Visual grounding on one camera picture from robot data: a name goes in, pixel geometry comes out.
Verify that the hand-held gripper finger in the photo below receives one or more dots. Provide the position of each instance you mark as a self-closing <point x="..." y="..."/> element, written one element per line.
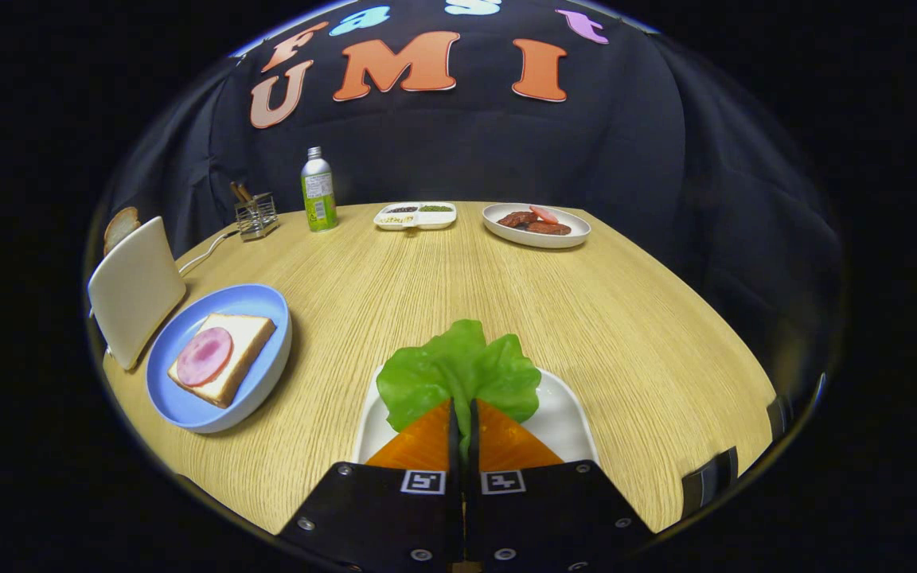
<point x="454" y="450"/>
<point x="473" y="450"/>

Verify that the green lettuce leaf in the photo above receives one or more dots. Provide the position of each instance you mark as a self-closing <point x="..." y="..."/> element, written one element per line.
<point x="427" y="382"/>

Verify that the toasted bread slice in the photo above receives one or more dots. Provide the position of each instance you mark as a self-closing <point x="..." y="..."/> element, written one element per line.
<point x="120" y="229"/>

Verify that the white square plate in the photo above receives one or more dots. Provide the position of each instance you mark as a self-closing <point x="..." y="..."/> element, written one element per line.
<point x="562" y="422"/>

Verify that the white round plate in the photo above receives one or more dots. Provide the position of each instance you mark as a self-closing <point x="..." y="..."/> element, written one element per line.
<point x="538" y="241"/>

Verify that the white divided dish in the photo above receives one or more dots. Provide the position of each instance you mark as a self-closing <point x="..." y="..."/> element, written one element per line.
<point x="436" y="220"/>

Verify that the dark red meat piece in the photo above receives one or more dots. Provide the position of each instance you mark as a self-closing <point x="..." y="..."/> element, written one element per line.
<point x="516" y="219"/>
<point x="550" y="228"/>

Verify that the square white bread slice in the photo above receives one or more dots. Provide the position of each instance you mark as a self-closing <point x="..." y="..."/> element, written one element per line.
<point x="247" y="338"/>

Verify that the yellow beans portion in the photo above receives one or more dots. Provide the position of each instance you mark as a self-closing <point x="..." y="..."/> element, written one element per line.
<point x="396" y="219"/>

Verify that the black table clamp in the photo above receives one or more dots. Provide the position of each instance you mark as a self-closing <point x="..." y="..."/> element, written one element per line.
<point x="709" y="480"/>
<point x="779" y="415"/>

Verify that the green beans portion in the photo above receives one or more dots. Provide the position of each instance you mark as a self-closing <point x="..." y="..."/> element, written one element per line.
<point x="435" y="208"/>

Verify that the dark beans portion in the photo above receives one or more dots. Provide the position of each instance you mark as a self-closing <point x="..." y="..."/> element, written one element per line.
<point x="402" y="209"/>

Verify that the pink sausage slice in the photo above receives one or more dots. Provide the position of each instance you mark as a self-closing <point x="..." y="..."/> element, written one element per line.
<point x="543" y="213"/>

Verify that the blue plate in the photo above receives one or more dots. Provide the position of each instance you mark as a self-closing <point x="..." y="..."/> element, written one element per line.
<point x="251" y="306"/>

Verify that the round pink ham slice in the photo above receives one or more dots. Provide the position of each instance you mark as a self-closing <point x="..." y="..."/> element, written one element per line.
<point x="204" y="358"/>

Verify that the silver bottle with green label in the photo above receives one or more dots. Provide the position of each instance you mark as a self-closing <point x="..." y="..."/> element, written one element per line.
<point x="319" y="199"/>

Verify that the black backdrop cloth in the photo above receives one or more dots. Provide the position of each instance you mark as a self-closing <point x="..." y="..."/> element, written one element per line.
<point x="466" y="151"/>

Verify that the brown wooden sticks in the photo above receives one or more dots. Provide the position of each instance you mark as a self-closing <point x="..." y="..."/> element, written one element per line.
<point x="240" y="192"/>

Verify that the white toaster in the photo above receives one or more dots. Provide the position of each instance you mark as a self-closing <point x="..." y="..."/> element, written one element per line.
<point x="136" y="290"/>

